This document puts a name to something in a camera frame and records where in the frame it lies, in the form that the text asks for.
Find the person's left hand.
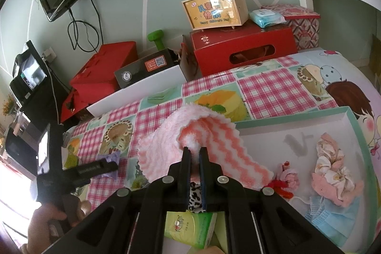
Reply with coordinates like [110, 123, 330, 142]
[22, 199, 92, 254]

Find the purple cloth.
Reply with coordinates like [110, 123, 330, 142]
[98, 151, 121, 179]

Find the white panel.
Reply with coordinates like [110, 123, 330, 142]
[87, 65, 187, 118]

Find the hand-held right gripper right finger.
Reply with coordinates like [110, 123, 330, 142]
[199, 147, 340, 254]

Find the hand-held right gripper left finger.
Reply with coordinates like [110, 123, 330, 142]
[42, 147, 193, 254]

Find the blue face mask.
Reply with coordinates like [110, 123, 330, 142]
[306, 197, 358, 246]

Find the orange cardboard handle box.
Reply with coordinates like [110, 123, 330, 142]
[182, 0, 250, 32]

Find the white wall socket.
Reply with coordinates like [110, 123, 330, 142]
[43, 47, 57, 62]

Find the floral scrunchie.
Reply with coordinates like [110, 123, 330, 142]
[315, 133, 355, 201]

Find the black cabinet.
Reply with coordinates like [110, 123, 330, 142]
[0, 87, 64, 183]

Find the red patterned gift box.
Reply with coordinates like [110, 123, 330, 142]
[261, 4, 322, 51]

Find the leopard print scrunchie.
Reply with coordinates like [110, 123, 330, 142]
[189, 182, 206, 213]

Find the white cable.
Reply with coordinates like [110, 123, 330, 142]
[45, 60, 65, 124]

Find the black cable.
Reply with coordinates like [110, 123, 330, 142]
[67, 0, 101, 53]

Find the small black monitor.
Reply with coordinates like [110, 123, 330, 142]
[9, 40, 49, 108]

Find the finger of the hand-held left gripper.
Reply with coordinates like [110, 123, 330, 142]
[61, 159, 119, 188]

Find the red box with cutout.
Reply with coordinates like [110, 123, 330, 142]
[180, 26, 299, 82]

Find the large red box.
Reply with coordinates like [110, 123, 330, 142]
[61, 41, 138, 124]

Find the pink white wavy cloth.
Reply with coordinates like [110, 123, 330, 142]
[137, 104, 274, 191]

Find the black box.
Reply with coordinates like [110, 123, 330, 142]
[114, 49, 177, 90]

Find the green dumbbell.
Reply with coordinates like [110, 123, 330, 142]
[147, 30, 165, 51]

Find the blue wet wipes packet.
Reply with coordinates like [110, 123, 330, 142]
[249, 8, 286, 29]

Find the thick green tissue packet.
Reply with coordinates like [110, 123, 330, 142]
[164, 210, 218, 249]

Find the white tray with teal rim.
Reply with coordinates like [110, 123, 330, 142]
[236, 106, 381, 254]

